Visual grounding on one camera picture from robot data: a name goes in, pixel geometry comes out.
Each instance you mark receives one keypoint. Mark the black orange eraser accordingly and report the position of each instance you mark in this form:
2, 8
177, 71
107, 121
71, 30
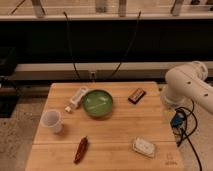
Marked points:
136, 95

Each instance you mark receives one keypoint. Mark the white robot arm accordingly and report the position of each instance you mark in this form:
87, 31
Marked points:
188, 81

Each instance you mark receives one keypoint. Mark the green bowl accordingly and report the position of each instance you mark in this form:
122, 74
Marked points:
97, 103

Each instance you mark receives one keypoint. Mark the red chili pepper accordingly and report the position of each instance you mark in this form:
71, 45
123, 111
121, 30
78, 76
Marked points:
82, 147

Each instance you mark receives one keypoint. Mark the white plastic cup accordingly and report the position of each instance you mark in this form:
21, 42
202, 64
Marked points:
52, 119

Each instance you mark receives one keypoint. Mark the blue connector box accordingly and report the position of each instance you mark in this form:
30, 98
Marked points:
176, 121

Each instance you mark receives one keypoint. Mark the white wall outlet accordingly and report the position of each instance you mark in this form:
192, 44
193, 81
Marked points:
92, 76

